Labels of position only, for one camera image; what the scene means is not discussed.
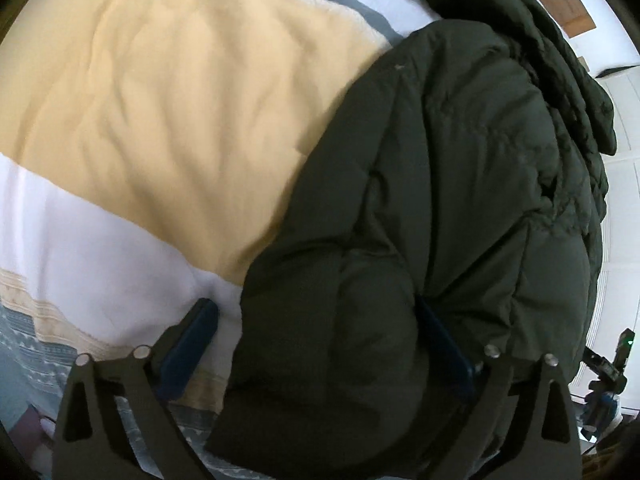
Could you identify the black puffer jacket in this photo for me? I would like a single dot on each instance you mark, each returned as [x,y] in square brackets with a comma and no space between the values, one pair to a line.
[450,185]

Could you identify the bed with striped duvet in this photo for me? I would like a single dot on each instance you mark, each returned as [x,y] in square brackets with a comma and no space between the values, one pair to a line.
[150,110]

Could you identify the dark purple object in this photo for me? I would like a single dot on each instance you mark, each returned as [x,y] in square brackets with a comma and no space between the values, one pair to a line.
[32,430]

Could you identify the white wardrobe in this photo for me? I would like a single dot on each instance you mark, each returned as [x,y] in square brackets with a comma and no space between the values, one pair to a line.
[622,185]

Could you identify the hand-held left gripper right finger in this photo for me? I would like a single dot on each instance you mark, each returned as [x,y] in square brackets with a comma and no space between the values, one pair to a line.
[450,355]

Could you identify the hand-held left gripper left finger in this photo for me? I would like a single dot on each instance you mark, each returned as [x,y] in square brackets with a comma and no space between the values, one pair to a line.
[192,345]

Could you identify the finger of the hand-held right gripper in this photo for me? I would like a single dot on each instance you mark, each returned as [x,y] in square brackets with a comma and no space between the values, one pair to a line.
[600,364]

